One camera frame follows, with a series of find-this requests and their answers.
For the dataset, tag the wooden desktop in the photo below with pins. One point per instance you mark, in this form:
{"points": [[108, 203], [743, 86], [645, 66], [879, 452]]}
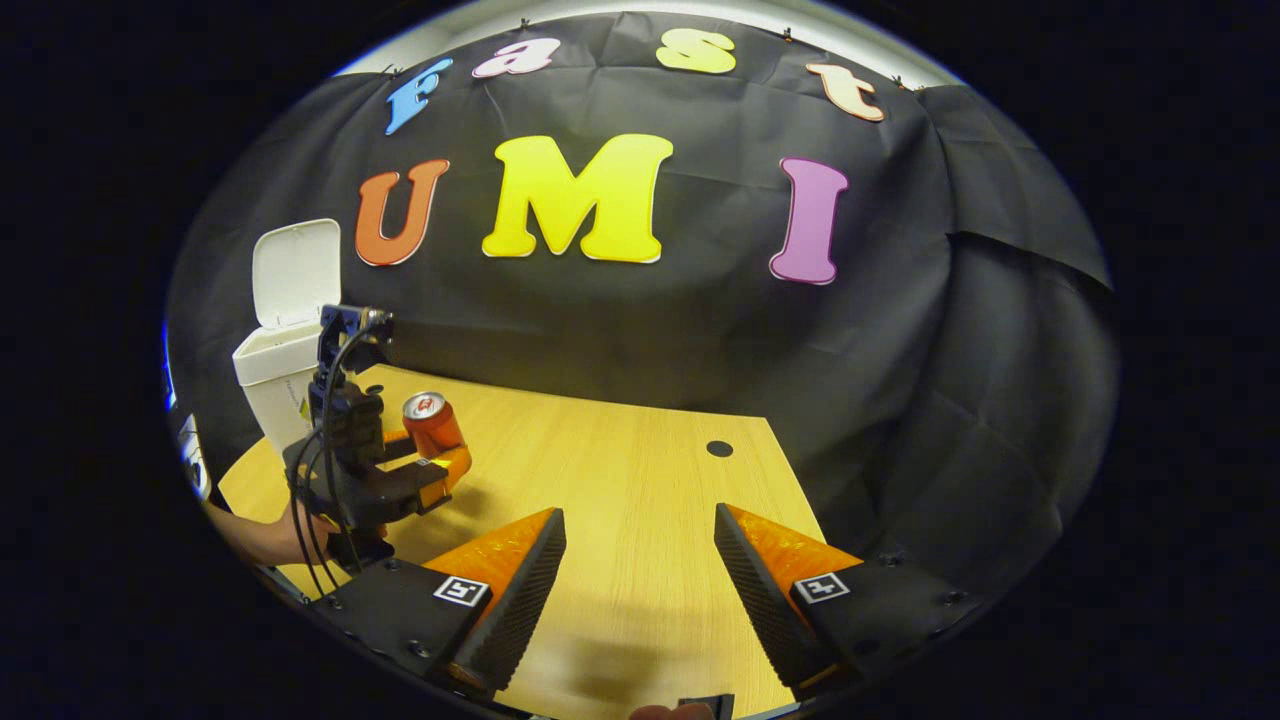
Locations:
{"points": [[620, 480]]}

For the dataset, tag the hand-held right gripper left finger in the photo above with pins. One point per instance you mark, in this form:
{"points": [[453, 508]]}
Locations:
{"points": [[515, 600]]}

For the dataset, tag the black desk grommet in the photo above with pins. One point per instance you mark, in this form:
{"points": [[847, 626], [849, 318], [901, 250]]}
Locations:
{"points": [[719, 448]]}

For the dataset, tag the orange pop can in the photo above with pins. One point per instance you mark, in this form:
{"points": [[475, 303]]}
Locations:
{"points": [[435, 430]]}

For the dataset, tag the white desktop garbage bin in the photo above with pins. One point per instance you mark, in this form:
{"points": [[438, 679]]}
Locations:
{"points": [[275, 390]]}

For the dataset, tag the black backdrop cloth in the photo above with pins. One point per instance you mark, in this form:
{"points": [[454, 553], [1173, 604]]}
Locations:
{"points": [[700, 320]]}

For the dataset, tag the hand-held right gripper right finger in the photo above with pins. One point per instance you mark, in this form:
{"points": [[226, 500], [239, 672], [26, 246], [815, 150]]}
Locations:
{"points": [[765, 600]]}

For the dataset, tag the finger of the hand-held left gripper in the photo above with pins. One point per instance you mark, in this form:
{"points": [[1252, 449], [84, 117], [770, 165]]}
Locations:
{"points": [[397, 450], [395, 495]]}

